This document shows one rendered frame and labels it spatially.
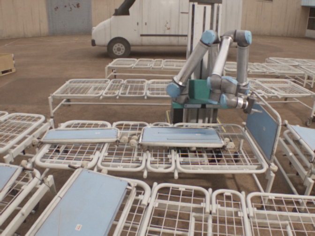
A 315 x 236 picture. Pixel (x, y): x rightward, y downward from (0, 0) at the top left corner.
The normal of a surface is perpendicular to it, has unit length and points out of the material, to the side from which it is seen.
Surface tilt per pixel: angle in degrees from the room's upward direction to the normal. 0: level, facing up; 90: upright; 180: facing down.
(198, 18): 90
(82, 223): 7
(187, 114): 90
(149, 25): 88
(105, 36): 90
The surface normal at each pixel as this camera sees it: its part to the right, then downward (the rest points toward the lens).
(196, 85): 0.03, 0.39
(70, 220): 0.14, -0.90
